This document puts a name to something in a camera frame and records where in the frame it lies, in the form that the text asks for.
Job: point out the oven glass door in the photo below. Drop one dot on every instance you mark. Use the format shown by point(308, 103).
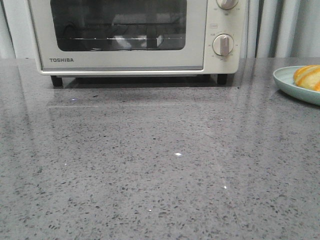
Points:
point(49, 18)

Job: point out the striped bread roll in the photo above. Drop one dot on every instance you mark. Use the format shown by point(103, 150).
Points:
point(308, 77)

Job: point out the lower beige oven knob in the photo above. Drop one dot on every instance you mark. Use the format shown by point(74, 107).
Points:
point(223, 44)

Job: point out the beige oven knob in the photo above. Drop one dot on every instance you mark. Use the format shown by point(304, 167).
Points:
point(226, 4)
point(223, 44)

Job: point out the white Toshiba toaster oven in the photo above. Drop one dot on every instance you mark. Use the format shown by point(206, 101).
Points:
point(218, 21)

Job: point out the upper beige oven knob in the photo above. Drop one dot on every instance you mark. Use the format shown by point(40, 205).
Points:
point(226, 4)

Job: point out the light green plate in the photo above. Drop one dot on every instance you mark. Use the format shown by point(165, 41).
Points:
point(284, 80)

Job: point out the metal oven wire rack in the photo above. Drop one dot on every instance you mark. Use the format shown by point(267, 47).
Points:
point(126, 31)

